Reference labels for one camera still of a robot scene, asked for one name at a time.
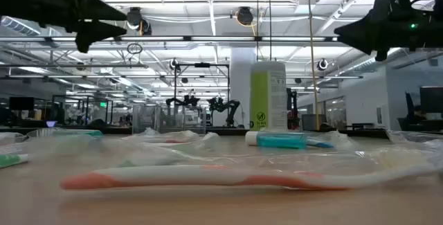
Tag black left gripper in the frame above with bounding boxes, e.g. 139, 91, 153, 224
0, 0, 127, 53

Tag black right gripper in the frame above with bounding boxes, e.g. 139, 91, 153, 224
334, 0, 443, 62

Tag green white toothbrush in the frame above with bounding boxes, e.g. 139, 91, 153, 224
27, 129, 105, 139
0, 153, 30, 170

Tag blue white toothbrush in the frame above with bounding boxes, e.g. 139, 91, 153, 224
306, 138, 335, 149

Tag clear plastic cup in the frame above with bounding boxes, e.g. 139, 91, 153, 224
131, 103, 208, 135

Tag linear ceiling light bar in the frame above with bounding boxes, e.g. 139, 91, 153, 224
0, 35, 339, 43

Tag black monitor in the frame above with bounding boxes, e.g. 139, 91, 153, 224
8, 96, 35, 111
419, 86, 443, 114

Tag white green wipes canister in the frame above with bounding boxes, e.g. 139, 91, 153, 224
249, 61, 288, 132

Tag white building column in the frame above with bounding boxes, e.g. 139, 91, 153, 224
230, 46, 257, 129

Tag black background station frame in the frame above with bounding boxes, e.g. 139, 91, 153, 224
174, 62, 231, 129

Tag black aluminium table frame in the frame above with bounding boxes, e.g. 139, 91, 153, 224
0, 125, 392, 139

